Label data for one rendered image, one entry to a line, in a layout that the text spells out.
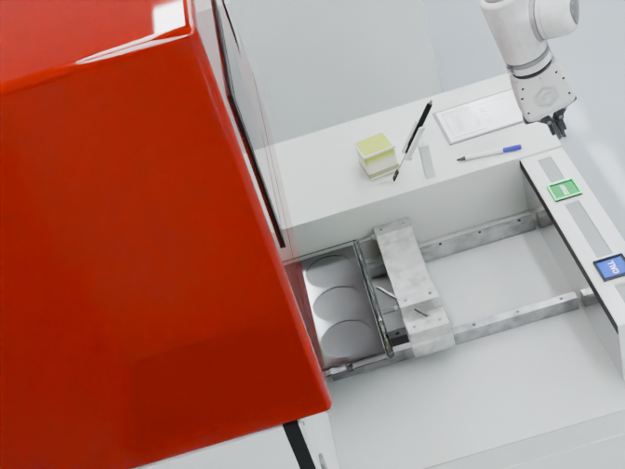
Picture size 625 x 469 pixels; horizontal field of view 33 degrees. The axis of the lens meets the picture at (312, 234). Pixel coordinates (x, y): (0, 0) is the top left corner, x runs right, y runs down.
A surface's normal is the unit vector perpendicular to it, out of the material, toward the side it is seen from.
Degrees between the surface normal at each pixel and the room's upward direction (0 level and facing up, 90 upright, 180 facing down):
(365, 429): 0
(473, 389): 0
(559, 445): 90
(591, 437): 90
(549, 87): 90
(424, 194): 90
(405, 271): 0
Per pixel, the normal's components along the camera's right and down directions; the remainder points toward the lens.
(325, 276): -0.25, -0.76
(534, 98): 0.09, 0.60
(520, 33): -0.21, 0.67
